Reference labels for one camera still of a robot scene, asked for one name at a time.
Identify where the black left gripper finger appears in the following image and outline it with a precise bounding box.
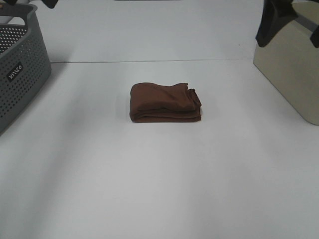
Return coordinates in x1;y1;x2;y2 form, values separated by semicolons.
42;0;58;9

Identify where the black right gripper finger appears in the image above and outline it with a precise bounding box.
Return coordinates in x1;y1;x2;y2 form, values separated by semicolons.
310;27;319;48
256;0;305;47

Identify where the brown towel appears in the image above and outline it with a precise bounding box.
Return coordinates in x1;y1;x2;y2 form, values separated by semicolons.
130;83;201;123

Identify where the beige plastic bin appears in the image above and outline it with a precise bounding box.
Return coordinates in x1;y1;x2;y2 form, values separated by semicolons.
253;0;319;125

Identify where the grey perforated plastic basket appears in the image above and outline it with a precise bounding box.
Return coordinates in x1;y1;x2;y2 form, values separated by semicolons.
0;2;51;132

